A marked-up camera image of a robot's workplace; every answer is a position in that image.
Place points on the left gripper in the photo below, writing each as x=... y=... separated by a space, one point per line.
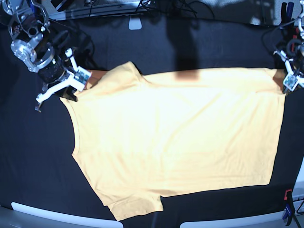
x=294 y=64

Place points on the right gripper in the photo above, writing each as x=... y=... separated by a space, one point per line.
x=55 y=73

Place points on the yellow t-shirt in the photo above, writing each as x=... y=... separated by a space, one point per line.
x=139 y=138

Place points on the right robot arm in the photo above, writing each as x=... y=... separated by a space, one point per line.
x=43 y=50

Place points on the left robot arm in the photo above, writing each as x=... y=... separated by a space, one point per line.
x=298 y=33

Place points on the blue clamp top right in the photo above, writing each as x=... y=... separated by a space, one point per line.
x=286 y=12

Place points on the grey tag on cloth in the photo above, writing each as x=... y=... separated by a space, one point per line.
x=135 y=23

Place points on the black table cloth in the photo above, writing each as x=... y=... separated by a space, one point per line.
x=36 y=164

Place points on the red blue clamp bottom right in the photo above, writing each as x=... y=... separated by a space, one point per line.
x=289 y=208

